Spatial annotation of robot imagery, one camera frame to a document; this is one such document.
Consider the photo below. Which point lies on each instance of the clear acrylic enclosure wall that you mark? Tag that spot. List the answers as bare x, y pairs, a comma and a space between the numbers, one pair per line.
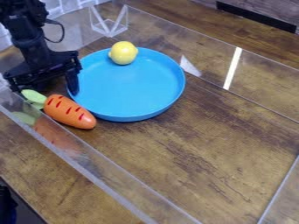
214, 162

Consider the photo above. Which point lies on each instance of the orange toy carrot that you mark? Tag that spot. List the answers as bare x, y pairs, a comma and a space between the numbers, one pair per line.
61, 109

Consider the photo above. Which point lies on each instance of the yellow toy lemon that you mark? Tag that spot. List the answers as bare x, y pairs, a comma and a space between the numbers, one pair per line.
123, 52

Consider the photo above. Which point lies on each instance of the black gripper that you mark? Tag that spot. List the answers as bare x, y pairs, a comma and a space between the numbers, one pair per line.
64, 64

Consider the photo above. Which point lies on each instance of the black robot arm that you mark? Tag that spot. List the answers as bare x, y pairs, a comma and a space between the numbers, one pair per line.
23, 17

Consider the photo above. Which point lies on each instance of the clear acrylic corner bracket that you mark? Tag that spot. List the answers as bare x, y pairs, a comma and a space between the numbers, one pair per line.
105, 26

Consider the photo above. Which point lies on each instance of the blue round plate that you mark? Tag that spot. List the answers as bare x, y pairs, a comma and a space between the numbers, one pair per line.
134, 92

